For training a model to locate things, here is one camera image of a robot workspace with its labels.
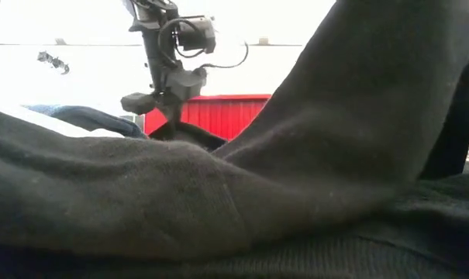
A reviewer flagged red plastic bin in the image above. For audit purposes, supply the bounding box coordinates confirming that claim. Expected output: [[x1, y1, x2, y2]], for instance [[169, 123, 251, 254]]
[[143, 94, 273, 141]]

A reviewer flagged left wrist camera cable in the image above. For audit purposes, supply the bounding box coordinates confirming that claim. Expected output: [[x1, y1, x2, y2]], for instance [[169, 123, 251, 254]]
[[157, 18, 250, 70]]

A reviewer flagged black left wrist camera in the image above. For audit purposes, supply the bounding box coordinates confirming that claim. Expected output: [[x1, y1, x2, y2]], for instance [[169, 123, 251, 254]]
[[175, 15, 217, 54]]

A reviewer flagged black knit sweater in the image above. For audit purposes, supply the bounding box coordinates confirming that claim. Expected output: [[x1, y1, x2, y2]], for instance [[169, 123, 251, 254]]
[[0, 0, 469, 279]]

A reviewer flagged black ceiling light fixture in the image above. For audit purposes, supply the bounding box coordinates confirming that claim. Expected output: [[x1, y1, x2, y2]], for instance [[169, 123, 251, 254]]
[[36, 50, 71, 75]]

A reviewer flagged dark navy garment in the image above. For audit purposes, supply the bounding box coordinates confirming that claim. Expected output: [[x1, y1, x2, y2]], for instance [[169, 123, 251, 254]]
[[50, 105, 148, 140]]

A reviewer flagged white button-up shirt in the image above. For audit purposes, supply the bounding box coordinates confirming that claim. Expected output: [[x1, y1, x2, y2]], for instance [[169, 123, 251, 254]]
[[0, 88, 125, 139]]

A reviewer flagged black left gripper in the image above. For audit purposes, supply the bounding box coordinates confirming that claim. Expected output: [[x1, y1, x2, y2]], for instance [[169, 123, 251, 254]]
[[120, 67, 209, 135]]

